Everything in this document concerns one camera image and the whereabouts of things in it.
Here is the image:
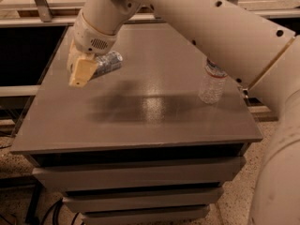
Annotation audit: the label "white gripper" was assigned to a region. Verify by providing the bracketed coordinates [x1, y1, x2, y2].
[67, 11, 117, 87]

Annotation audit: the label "silver blue redbull can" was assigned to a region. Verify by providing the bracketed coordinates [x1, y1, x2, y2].
[92, 51, 123, 79]

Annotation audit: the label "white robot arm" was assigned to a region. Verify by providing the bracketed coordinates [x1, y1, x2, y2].
[67, 0, 300, 225]

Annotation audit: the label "grey drawer cabinet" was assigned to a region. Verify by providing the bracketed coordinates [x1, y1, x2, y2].
[10, 22, 264, 225]

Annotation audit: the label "clear plastic water bottle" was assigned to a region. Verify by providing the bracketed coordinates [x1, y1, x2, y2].
[199, 59, 228, 104]

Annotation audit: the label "middle grey drawer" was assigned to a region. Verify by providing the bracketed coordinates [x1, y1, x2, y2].
[63, 187, 223, 213]

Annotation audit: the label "grey drawer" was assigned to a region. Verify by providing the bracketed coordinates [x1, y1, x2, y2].
[63, 187, 223, 213]
[82, 205, 209, 225]
[33, 157, 246, 191]

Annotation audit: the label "top grey drawer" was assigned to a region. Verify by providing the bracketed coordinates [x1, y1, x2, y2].
[33, 157, 246, 191]

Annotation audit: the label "bottom grey drawer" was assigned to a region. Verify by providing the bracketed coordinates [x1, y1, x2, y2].
[82, 205, 209, 225]

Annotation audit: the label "black floor cables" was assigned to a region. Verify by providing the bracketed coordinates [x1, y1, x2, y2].
[0, 197, 83, 225]

